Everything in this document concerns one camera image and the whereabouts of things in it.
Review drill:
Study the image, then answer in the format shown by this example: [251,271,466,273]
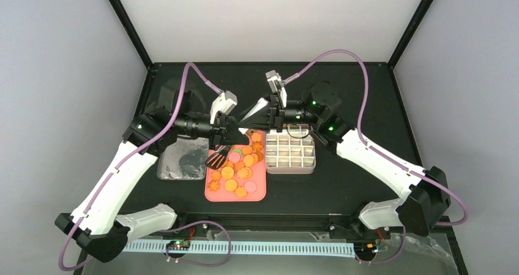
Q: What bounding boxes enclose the metal tongs white handle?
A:
[205,99,269,171]

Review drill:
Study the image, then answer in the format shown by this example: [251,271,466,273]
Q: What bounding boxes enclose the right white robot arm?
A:
[239,81,451,238]

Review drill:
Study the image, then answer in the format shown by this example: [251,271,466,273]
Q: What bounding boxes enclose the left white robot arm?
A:
[55,80,246,263]

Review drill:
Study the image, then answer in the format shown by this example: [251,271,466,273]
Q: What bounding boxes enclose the beige compartment box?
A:
[266,125,316,175]

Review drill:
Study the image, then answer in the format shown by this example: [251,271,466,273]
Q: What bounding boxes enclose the pink cookie tray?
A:
[204,130,266,202]

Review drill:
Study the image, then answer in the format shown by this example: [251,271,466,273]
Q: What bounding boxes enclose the pink round cookie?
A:
[244,181,257,193]

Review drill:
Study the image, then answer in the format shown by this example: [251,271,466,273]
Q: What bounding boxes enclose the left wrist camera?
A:
[209,91,238,124]

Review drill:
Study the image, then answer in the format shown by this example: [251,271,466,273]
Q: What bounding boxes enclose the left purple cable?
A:
[58,62,224,272]

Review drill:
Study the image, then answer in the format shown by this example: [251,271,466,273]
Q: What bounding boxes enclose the purple cable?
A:
[283,49,469,227]
[58,62,224,272]

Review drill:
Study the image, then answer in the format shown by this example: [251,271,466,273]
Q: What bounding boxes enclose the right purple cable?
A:
[283,49,469,227]

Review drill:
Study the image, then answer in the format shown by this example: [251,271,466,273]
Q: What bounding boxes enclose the light blue slotted cable duct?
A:
[121,240,357,258]

